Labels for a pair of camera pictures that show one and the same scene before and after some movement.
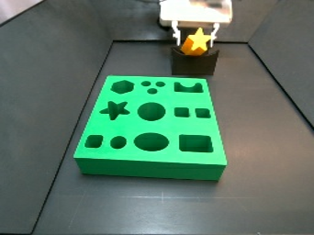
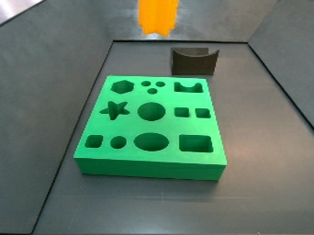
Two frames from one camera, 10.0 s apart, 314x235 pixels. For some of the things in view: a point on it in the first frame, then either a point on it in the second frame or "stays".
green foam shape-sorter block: [154, 129] stays
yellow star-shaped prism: [195, 43] to [157, 16]
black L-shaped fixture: [193, 64] stays
